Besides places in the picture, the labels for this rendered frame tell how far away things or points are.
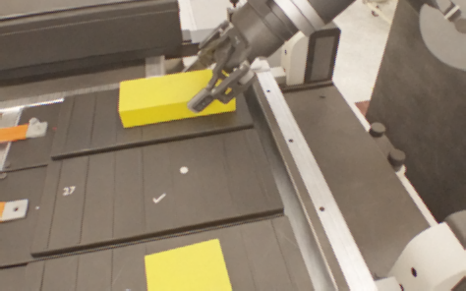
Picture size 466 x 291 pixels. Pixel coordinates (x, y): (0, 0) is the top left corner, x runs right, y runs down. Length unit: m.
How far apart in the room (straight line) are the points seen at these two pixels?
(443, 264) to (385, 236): 0.15
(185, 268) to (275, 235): 0.10
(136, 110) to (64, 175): 0.12
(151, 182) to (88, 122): 0.16
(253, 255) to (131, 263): 0.12
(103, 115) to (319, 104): 0.42
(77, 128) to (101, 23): 0.19
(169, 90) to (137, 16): 0.17
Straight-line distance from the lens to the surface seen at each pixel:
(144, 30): 0.65
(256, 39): 0.46
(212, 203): 0.41
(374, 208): 0.59
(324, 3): 0.45
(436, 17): 0.44
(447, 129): 1.32
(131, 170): 0.46
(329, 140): 0.67
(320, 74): 0.78
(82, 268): 0.40
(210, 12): 1.19
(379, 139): 0.72
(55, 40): 0.67
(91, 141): 0.52
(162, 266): 0.34
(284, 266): 0.37
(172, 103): 0.49
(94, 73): 0.68
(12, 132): 0.60
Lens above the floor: 1.34
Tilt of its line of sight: 44 degrees down
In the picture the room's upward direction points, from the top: 2 degrees counter-clockwise
